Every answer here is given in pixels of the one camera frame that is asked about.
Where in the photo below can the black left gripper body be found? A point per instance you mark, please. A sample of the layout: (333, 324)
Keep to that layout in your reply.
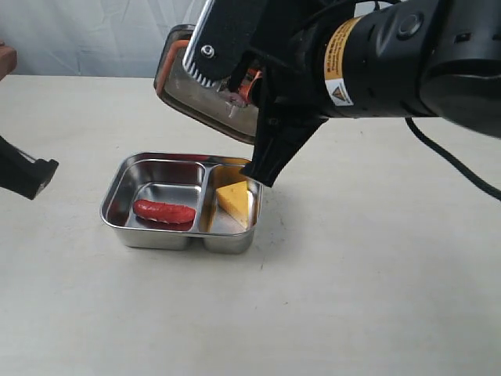
(22, 174)

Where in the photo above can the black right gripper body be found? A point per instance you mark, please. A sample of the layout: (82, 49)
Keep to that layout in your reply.
(284, 41)

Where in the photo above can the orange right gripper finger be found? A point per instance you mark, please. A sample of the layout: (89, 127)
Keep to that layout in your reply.
(248, 85)

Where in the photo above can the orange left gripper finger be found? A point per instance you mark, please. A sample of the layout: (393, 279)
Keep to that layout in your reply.
(8, 59)

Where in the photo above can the dark transparent box lid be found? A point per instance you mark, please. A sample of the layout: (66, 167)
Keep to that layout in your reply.
(216, 107)

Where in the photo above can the yellow toy cheese wedge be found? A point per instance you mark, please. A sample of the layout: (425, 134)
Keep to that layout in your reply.
(233, 199)

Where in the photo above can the red toy sausage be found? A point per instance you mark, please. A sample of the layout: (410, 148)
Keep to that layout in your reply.
(163, 212)

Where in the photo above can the blue backdrop cloth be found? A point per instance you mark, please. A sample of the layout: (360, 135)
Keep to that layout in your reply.
(92, 38)

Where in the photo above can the stainless steel lunch box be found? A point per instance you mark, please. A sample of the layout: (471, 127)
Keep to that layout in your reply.
(183, 179)

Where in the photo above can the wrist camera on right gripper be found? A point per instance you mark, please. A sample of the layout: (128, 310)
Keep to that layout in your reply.
(221, 36)

